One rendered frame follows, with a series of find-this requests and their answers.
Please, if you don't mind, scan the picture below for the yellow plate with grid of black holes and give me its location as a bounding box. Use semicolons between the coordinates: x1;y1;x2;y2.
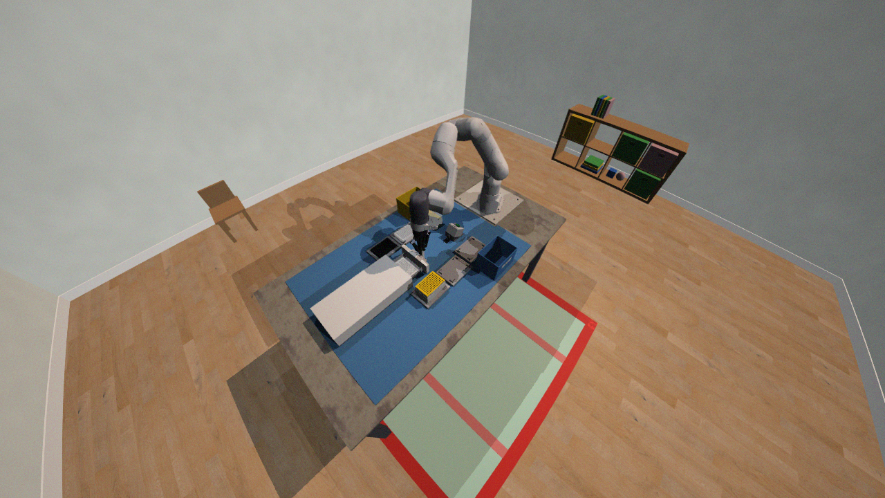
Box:
415;271;446;303

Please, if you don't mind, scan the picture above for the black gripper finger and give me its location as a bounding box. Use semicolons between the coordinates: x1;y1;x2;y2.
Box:
410;237;423;256
422;231;431;258

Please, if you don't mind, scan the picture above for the blue bench mat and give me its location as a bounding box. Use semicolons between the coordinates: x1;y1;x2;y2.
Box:
285;202;531;405

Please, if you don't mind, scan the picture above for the yellow bin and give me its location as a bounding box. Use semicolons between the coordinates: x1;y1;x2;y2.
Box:
396;186;420;221

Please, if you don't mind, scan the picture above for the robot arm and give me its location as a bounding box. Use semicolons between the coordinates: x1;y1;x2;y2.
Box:
408;117;509;232

